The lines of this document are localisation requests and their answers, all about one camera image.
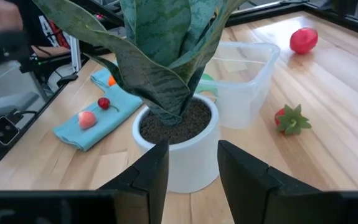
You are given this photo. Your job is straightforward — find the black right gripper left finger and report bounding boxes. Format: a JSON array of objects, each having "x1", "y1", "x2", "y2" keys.
[{"x1": 0, "y1": 139, "x2": 169, "y2": 224}]

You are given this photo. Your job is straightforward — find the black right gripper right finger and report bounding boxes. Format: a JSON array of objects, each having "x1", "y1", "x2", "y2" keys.
[{"x1": 217, "y1": 139, "x2": 358, "y2": 224}]

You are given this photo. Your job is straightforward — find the red toy strawberry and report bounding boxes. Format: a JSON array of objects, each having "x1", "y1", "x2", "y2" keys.
[{"x1": 274, "y1": 104, "x2": 313, "y2": 136}]

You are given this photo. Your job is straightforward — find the pink toy peach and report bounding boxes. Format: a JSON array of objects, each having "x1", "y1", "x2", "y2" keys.
[{"x1": 78, "y1": 111, "x2": 98, "y2": 130}]

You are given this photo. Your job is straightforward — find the red toy cherry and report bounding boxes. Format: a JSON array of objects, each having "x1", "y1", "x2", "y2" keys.
[{"x1": 97, "y1": 96, "x2": 120, "y2": 113}]

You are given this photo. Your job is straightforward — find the green toy vegetable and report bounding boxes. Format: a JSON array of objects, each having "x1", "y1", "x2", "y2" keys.
[{"x1": 195, "y1": 73, "x2": 219, "y2": 99}]

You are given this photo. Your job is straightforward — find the red toy fruit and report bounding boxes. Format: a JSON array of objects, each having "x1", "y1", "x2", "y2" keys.
[{"x1": 289, "y1": 27, "x2": 319, "y2": 55}]

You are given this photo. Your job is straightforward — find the clear plastic tupperware container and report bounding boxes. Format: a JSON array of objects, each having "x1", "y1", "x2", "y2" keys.
[{"x1": 197, "y1": 42, "x2": 281, "y2": 130}]

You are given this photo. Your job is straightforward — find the white plant pot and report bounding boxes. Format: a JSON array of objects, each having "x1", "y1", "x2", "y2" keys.
[{"x1": 131, "y1": 93, "x2": 222, "y2": 194}]

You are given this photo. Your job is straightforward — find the teal folded cloth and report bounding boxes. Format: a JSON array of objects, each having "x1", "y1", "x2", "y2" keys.
[{"x1": 52, "y1": 67, "x2": 144, "y2": 152}]

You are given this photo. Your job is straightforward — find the green snake plant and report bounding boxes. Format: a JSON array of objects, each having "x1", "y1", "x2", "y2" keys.
[{"x1": 32, "y1": 0, "x2": 248, "y2": 127}]

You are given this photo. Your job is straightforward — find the person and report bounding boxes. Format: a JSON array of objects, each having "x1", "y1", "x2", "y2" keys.
[{"x1": 0, "y1": 0, "x2": 72, "y2": 71}]

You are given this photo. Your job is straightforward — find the black table-level camera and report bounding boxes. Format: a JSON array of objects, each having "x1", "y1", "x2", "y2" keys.
[{"x1": 0, "y1": 114, "x2": 24, "y2": 150}]

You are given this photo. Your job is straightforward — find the silver aluminium frame post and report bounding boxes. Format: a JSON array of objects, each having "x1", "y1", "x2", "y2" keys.
[{"x1": 68, "y1": 35, "x2": 82, "y2": 73}]

